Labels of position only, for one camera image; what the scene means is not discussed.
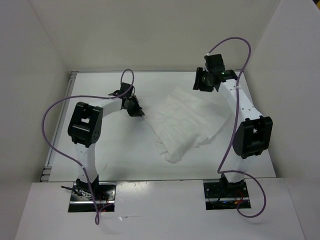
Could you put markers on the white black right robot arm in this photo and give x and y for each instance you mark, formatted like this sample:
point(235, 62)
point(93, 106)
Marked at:
point(253, 130)

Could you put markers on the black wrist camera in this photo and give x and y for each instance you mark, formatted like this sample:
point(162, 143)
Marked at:
point(214, 64)
point(126, 91)

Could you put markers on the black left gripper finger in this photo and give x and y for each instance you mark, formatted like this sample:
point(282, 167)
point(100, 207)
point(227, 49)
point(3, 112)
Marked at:
point(136, 113)
point(137, 107)

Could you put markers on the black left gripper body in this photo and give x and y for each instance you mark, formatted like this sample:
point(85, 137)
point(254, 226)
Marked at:
point(131, 104)

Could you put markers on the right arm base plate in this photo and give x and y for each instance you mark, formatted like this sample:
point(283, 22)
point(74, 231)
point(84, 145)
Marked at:
point(217, 199)

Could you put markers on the white pleated skirt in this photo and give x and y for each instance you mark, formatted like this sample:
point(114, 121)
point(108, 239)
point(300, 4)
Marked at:
point(183, 121)

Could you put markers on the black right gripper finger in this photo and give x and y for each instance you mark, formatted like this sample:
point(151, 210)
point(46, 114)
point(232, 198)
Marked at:
point(199, 84)
point(206, 88)

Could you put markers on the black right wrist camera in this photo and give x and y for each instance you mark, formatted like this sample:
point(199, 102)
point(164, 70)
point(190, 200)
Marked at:
point(214, 64)

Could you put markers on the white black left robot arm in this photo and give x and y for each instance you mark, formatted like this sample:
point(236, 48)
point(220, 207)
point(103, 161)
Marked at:
point(85, 129)

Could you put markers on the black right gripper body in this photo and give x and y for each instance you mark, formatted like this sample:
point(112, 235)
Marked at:
point(206, 79)

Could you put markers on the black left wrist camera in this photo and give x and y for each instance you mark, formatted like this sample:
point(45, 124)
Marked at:
point(126, 91)

